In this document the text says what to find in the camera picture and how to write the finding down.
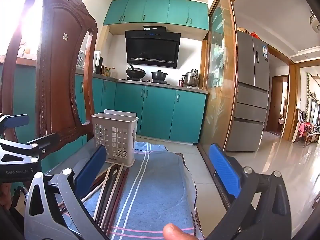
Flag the dark brown chopstick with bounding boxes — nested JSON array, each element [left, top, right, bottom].
[[95, 164, 121, 226]]

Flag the red-brown chopstick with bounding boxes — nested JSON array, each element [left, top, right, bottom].
[[103, 168, 129, 235]]

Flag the right hand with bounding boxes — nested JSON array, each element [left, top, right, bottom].
[[163, 223, 198, 240]]

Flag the beige chopstick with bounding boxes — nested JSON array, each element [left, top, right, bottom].
[[93, 164, 124, 226]]

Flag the beige plastic utensil basket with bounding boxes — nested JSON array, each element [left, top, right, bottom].
[[92, 109, 138, 167]]

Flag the glass sliding door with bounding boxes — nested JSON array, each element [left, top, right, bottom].
[[199, 0, 238, 154]]

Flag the teal lower cabinets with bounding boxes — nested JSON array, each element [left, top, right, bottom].
[[75, 74, 207, 144]]

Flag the teal cabinets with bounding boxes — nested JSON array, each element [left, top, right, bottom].
[[103, 0, 209, 30], [75, 74, 207, 144]]

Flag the silver refrigerator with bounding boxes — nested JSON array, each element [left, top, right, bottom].
[[225, 31, 270, 152]]

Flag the steel stock pot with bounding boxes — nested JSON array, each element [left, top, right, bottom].
[[182, 69, 200, 87]]

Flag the red bottle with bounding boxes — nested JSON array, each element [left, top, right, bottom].
[[178, 77, 184, 87]]

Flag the carved wooden chair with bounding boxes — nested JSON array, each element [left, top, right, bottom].
[[0, 0, 99, 145]]

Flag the black wok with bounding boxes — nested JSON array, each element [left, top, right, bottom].
[[126, 65, 146, 79]]

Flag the black cooking pot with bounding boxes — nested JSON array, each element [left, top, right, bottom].
[[151, 70, 167, 81]]

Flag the black range hood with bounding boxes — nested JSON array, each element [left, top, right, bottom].
[[125, 30, 181, 68]]

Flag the teal upper cabinets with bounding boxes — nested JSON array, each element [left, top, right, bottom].
[[103, 0, 209, 30]]

